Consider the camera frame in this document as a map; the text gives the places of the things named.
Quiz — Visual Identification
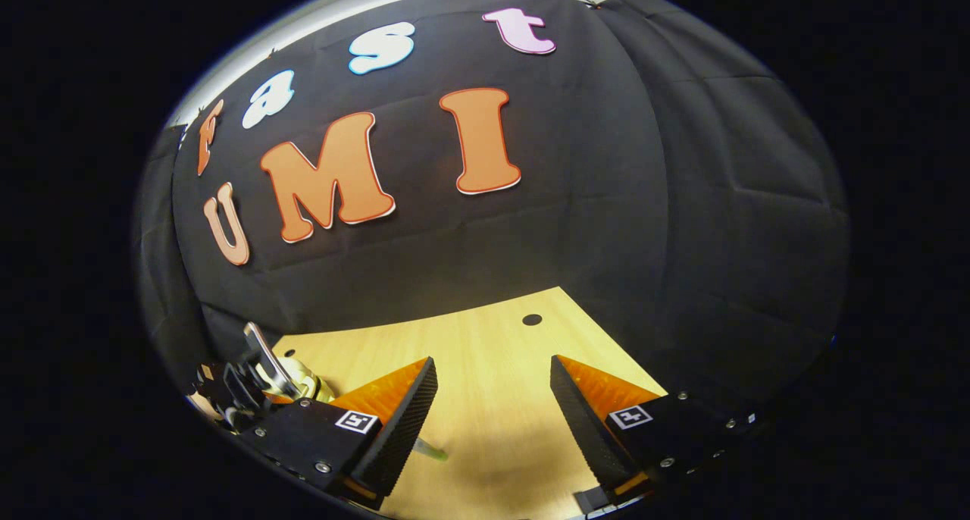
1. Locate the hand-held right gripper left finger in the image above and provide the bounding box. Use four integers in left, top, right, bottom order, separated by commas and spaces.
237, 357, 440, 512

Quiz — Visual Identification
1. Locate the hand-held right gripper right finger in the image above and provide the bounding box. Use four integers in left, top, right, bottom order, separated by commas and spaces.
550, 355, 757, 506

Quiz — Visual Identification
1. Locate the small black block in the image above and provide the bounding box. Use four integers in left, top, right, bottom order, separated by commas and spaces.
574, 488, 608, 518

